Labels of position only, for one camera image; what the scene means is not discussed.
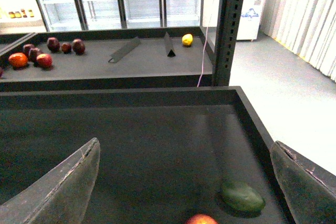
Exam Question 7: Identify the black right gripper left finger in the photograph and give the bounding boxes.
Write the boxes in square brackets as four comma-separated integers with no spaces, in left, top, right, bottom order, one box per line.
[1,138,100,223]

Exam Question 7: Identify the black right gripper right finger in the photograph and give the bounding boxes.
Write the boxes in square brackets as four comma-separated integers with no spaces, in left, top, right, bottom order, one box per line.
[270,141,335,223]

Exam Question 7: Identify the bright red apple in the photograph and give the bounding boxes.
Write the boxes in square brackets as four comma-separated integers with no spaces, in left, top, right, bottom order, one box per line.
[36,54,53,68]

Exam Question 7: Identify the orange red apple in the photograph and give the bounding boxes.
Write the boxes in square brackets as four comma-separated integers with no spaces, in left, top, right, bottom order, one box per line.
[8,52,28,68]

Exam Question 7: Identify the small red apple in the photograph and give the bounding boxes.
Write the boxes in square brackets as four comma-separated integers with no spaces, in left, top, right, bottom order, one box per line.
[61,42,72,54]

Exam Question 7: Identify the dark red apple right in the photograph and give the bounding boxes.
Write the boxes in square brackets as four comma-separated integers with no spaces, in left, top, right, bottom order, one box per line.
[72,39,86,55]

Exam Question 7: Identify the large dark red apple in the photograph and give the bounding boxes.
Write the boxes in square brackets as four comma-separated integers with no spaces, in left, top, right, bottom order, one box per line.
[47,37,60,52]

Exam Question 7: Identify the dark red apple behind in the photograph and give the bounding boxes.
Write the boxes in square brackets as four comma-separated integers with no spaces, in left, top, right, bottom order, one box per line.
[22,44,35,58]

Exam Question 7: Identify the green avocado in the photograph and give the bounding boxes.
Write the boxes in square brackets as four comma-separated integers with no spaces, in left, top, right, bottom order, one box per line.
[221,181,266,212]

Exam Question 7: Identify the black front display tray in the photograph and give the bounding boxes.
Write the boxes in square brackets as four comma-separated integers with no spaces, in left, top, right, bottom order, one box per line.
[1,87,293,223]

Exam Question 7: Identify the black display tray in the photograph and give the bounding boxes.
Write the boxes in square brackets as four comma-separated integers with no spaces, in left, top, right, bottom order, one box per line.
[1,87,293,223]
[1,27,214,92]

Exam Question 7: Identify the black rear display tray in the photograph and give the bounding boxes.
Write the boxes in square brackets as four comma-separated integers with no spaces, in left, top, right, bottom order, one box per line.
[1,27,214,92]

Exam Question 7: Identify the flat black divider strip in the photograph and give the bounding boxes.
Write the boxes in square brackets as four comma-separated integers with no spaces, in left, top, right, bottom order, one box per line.
[108,37,141,63]

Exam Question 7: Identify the white vertical blinds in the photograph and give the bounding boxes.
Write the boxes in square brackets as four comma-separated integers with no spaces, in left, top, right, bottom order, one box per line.
[261,0,335,81]

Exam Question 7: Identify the black triangular divider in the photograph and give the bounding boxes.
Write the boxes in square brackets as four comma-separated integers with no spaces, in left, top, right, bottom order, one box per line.
[164,32,176,57]

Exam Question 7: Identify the amber jars on shelf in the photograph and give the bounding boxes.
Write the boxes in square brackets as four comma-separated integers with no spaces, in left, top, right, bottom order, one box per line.
[7,9,35,19]

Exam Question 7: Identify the yellow lemon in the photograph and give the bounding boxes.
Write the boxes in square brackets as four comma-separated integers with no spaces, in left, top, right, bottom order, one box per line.
[182,34,193,47]

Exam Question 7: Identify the white blue chest freezer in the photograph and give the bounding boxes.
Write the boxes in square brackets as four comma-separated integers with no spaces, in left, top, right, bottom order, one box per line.
[237,0,265,41]

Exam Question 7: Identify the pink cable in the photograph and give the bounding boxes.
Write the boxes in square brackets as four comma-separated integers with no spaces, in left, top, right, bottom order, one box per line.
[196,26,209,88]

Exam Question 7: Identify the black perforated shelf post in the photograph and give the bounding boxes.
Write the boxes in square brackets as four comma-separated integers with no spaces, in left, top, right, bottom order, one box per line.
[212,0,243,86]

